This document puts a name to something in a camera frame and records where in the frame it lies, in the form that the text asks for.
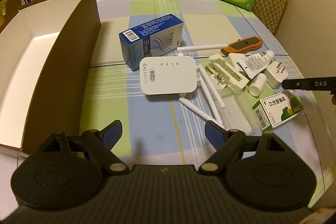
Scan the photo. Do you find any brown cardboard storage box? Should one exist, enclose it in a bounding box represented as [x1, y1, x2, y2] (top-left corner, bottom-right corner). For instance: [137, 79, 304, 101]
[1, 0, 101, 157]

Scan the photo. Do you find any clear plastic packaging tray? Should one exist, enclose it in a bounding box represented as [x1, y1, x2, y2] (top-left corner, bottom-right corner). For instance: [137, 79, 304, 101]
[215, 86, 261, 135]

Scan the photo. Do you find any white wifi router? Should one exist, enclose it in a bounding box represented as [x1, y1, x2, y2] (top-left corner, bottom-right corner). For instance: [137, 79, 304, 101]
[139, 44, 227, 127]

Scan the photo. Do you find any small white pill bottle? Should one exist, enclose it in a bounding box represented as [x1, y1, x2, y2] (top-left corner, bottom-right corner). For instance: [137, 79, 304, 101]
[248, 73, 267, 97]

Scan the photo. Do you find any green white medicine box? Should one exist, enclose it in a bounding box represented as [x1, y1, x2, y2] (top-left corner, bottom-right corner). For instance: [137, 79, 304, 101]
[252, 90, 304, 132]

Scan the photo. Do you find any checked tablecloth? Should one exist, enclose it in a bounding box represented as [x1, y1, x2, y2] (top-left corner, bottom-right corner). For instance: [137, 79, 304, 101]
[80, 0, 335, 209]

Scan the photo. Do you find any white square plug adapter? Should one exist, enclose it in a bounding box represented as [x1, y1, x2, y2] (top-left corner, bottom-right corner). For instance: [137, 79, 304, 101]
[263, 61, 289, 89]

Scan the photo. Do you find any white ointment tube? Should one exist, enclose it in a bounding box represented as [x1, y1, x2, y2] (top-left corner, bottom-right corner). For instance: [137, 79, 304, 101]
[237, 50, 274, 80]

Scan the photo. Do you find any blue medicine box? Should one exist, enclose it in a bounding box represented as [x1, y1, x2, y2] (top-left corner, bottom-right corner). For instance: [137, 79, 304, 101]
[119, 14, 184, 71]

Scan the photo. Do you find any orange black utility knife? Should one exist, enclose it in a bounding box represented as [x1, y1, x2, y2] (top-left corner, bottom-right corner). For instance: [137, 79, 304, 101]
[220, 36, 263, 56]

